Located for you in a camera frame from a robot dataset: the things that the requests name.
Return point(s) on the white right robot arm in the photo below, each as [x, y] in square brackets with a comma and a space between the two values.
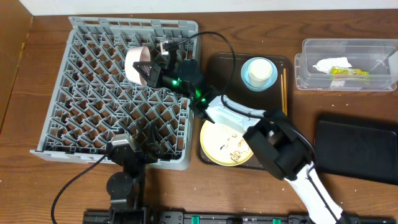
[274, 140]

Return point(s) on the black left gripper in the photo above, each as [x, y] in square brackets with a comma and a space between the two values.
[144, 152]

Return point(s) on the white paper napkin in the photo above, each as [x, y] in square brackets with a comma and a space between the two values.
[328, 64]

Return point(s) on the yellow plate with scraps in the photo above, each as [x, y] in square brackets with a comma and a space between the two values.
[224, 145]

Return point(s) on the dark brown serving tray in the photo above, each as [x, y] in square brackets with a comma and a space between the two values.
[219, 69]

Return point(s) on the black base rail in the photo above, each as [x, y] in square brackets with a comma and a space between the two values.
[97, 217]

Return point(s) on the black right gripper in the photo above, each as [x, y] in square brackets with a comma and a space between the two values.
[155, 74]

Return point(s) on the yellow green snack wrapper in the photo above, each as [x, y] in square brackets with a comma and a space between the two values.
[348, 74]

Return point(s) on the white paper cup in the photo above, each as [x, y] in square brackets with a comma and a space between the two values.
[259, 71]

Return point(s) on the grey dishwasher rack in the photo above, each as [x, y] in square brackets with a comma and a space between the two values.
[93, 100]

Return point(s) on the left wooden chopstick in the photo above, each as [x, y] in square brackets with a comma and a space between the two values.
[282, 92]

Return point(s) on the wooden chopstick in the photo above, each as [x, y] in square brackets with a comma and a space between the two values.
[284, 83]
[282, 92]

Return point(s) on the right wooden chopstick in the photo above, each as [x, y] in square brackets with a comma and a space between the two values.
[284, 83]

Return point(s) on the clear plastic waste bin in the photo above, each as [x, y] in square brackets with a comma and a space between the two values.
[376, 56]

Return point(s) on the pale pink bowl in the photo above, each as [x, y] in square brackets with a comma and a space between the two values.
[138, 54]

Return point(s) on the black waste bin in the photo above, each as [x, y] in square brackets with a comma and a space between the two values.
[357, 147]

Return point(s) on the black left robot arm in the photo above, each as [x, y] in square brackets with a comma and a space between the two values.
[126, 188]

